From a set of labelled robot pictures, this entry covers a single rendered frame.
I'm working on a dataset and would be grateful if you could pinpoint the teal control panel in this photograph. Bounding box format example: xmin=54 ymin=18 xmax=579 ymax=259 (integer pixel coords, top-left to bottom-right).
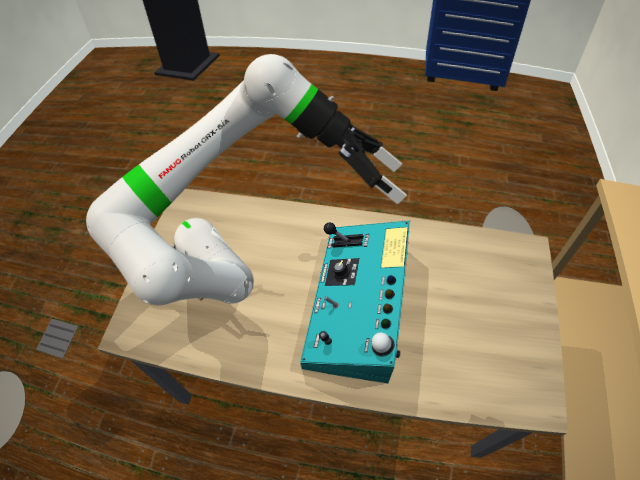
xmin=300 ymin=221 xmax=410 ymax=383

